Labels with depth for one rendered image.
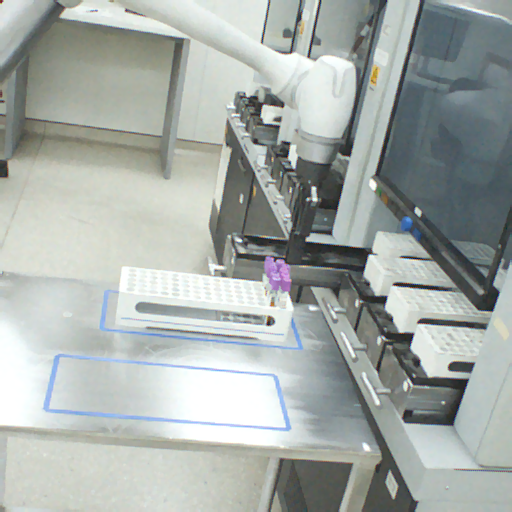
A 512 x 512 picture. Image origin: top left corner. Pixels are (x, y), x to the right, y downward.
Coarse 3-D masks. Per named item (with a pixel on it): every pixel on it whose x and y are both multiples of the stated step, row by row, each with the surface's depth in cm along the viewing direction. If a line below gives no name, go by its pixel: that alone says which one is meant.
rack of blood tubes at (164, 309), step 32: (128, 288) 123; (160, 288) 125; (192, 288) 127; (224, 288) 129; (256, 288) 132; (128, 320) 123; (160, 320) 124; (192, 320) 125; (224, 320) 129; (256, 320) 129; (288, 320) 127
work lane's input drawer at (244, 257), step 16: (240, 240) 169; (256, 240) 173; (272, 240) 174; (208, 256) 173; (224, 256) 174; (240, 256) 162; (256, 256) 163; (272, 256) 164; (304, 256) 171; (320, 256) 172; (336, 256) 174; (352, 256) 176; (368, 256) 176; (240, 272) 163; (256, 272) 164; (304, 272) 165; (320, 272) 166; (336, 272) 167; (336, 288) 168
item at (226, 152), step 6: (228, 138) 336; (222, 150) 350; (228, 150) 333; (222, 156) 349; (228, 156) 331; (222, 162) 347; (222, 168) 345; (222, 174) 343; (222, 180) 341; (216, 186) 356; (222, 186) 339; (216, 192) 354; (222, 192) 337; (216, 198) 352
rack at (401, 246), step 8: (384, 232) 177; (376, 240) 176; (384, 240) 172; (392, 240) 174; (400, 240) 174; (408, 240) 176; (376, 248) 176; (384, 248) 171; (392, 248) 168; (400, 248) 169; (408, 248) 171; (416, 248) 172; (392, 256) 169; (400, 256) 180; (408, 256) 181; (416, 256) 181; (424, 256) 170
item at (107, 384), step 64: (0, 320) 118; (64, 320) 122; (320, 320) 139; (0, 384) 103; (64, 384) 105; (128, 384) 108; (192, 384) 111; (256, 384) 115; (320, 384) 118; (0, 448) 147; (192, 448) 100; (256, 448) 101; (320, 448) 103
